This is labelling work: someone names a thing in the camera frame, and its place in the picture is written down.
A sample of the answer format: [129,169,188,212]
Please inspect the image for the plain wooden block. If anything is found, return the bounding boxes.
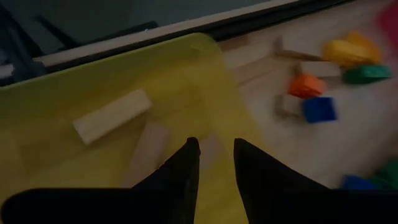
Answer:
[121,123,170,187]
[272,36,324,62]
[275,94,304,118]
[295,61,341,78]
[73,88,153,146]

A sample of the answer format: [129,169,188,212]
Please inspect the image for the yellow plastic brick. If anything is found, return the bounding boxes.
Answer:
[322,30,382,68]

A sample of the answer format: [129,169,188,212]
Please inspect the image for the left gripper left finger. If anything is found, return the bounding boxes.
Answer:
[0,136,201,224]

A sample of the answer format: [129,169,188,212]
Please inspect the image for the yellow translucent plastic bin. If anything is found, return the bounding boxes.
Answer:
[0,32,265,224]

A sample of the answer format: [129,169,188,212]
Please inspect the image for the small orange plastic brick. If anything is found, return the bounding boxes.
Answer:
[288,74,327,100]

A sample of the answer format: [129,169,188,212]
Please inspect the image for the green plastic brick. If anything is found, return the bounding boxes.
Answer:
[371,159,398,190]
[343,64,392,85]

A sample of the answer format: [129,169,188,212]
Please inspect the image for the small blue plastic brick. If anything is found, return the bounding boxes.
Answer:
[340,174,379,190]
[303,96,338,124]

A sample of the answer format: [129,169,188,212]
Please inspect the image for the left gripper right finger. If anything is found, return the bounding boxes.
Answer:
[233,138,398,224]

